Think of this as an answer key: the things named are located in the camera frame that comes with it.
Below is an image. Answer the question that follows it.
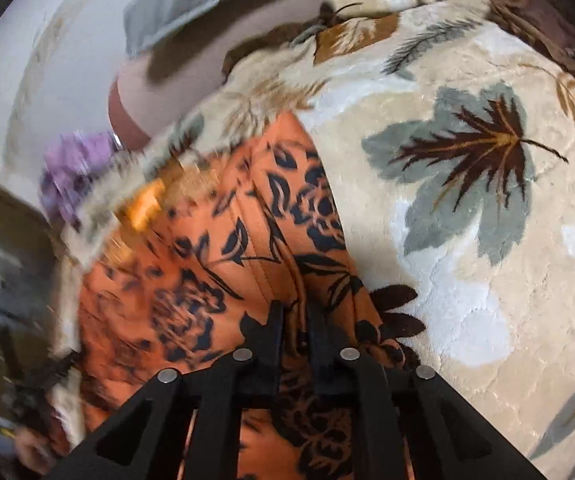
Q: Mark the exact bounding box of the orange black floral shirt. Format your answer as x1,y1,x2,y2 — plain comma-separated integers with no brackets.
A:
79,113,403,479

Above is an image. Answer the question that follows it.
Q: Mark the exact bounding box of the brown wooden glass door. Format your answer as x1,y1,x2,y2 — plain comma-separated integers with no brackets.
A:
0,188,57,434

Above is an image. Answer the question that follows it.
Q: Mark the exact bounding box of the beige leaf pattern blanket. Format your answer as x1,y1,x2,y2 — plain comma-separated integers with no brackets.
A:
53,0,575,479

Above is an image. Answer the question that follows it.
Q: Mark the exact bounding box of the purple floral cloth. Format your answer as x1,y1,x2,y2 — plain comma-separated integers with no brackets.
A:
39,131,121,226

